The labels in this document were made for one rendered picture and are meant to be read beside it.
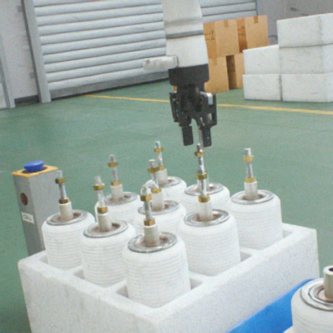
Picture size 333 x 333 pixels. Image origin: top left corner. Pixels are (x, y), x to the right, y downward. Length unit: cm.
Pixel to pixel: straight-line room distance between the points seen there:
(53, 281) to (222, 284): 30
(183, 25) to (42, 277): 50
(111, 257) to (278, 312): 28
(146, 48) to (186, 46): 575
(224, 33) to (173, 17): 391
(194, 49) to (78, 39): 542
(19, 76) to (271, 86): 313
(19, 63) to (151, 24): 166
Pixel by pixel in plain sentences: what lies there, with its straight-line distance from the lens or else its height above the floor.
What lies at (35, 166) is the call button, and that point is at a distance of 115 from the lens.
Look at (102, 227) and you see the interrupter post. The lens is 91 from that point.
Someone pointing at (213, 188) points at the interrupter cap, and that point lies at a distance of 107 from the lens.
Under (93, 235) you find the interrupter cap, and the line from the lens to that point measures 90.
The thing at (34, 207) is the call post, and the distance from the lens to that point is 114.
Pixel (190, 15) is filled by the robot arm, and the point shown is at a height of 57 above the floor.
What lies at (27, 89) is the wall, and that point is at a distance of 624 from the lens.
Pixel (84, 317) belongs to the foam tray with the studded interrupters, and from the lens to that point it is 92.
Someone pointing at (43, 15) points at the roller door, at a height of 90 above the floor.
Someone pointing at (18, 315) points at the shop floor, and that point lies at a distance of 129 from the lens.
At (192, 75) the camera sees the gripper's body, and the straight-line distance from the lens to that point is 100.
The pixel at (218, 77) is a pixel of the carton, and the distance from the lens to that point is 485.
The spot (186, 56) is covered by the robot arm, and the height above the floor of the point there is 51.
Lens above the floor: 55
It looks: 13 degrees down
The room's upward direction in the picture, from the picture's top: 8 degrees counter-clockwise
